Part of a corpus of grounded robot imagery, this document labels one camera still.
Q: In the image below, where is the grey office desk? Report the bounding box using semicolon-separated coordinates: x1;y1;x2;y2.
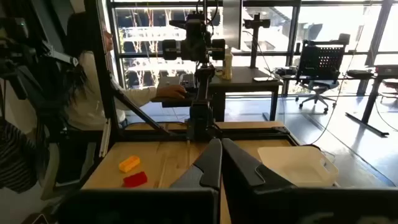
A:
210;66;284;123

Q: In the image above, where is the black-legged office desk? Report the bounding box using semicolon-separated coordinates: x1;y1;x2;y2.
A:
344;63;398;138

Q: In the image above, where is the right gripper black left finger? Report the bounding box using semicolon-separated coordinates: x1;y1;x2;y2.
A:
169;138;223;192

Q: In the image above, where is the white numbered tag bag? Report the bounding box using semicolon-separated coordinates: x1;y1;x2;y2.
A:
221;46;234;81

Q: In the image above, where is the long red toy brick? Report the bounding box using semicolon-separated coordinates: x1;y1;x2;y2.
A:
123;170;149;189

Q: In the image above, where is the black office chair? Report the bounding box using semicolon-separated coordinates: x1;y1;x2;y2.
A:
294;32;351;113

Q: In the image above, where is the striped fabric item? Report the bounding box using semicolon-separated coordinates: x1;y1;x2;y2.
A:
0;119;40;194

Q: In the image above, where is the silver metal bracket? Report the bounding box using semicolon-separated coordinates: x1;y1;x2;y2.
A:
98;118;112;158

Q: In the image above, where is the person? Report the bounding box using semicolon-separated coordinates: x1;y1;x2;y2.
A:
63;12;189;131

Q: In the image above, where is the black monitor mount post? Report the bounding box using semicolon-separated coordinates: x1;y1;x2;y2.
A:
242;12;272;70

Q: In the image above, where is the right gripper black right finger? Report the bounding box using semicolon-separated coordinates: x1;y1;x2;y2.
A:
222;138;297;224

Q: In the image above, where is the white plastic bin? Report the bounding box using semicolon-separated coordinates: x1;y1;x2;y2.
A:
257;145;340;188

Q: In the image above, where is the long yellow toy brick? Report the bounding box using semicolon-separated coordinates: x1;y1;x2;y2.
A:
118;155;141;174

